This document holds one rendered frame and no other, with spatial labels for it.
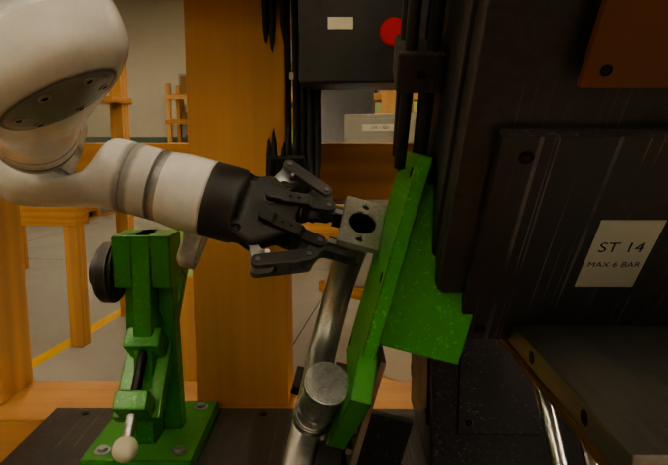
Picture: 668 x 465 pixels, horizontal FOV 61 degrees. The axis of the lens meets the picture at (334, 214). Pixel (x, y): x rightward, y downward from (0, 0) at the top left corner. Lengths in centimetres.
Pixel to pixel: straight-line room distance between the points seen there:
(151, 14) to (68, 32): 1164
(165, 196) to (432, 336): 27
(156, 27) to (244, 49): 1101
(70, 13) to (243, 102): 57
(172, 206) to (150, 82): 1124
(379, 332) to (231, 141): 44
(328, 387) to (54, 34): 33
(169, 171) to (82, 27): 29
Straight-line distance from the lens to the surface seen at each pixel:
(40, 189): 58
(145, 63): 1185
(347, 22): 72
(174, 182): 54
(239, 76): 83
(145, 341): 73
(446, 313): 48
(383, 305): 46
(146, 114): 1179
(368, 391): 46
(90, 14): 29
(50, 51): 27
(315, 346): 62
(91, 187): 57
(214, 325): 88
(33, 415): 99
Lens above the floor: 129
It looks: 8 degrees down
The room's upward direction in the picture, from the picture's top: straight up
